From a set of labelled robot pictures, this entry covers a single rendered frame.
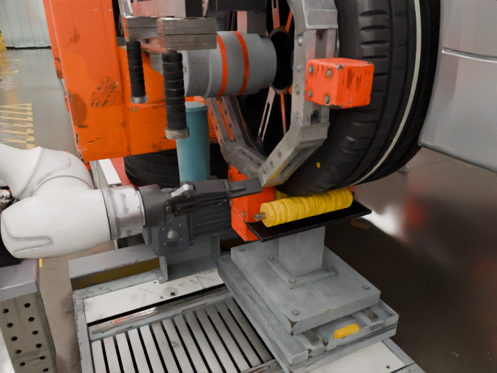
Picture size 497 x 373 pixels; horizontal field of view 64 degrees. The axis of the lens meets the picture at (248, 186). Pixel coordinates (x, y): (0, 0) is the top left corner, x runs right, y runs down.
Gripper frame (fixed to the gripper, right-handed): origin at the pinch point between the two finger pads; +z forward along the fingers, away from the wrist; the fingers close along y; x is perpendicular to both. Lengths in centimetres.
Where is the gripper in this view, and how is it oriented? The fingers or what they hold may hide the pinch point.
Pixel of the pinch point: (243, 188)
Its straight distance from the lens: 78.4
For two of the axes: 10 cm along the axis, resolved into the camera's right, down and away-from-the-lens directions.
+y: 3.1, -3.9, -8.7
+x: -3.1, -9.0, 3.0
